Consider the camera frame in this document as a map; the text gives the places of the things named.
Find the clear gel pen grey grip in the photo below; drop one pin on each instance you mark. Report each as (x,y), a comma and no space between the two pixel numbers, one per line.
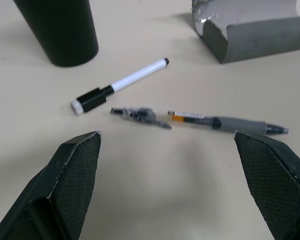
(199,120)

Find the black cylindrical pen holder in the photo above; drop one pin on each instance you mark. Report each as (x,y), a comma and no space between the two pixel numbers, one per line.
(62,32)

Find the white whiteboard marker black cap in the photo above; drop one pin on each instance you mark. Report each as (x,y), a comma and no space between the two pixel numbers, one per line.
(119,83)

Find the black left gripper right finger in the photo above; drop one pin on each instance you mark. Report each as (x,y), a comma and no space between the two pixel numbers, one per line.
(274,180)

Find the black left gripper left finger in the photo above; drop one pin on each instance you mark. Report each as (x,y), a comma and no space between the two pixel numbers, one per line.
(65,187)

